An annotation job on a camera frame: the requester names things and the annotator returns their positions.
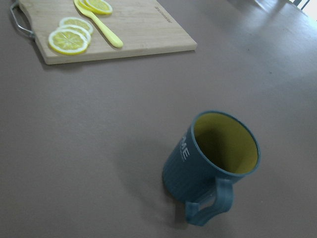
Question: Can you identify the yellow plastic knife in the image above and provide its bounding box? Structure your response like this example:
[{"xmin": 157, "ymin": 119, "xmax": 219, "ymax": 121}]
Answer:
[{"xmin": 73, "ymin": 0, "xmax": 123, "ymax": 48}]

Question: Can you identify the lemon slice front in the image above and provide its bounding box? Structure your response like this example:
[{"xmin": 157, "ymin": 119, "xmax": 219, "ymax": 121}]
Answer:
[{"xmin": 48, "ymin": 29, "xmax": 89, "ymax": 55}]

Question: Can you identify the blue mug yellow inside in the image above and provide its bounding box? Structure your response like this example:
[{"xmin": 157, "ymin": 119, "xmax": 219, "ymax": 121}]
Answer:
[{"xmin": 162, "ymin": 111, "xmax": 260, "ymax": 226}]

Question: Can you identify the wooden cutting board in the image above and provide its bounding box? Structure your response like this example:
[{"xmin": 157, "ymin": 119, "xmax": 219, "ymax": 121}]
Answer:
[{"xmin": 10, "ymin": 0, "xmax": 197, "ymax": 64}]

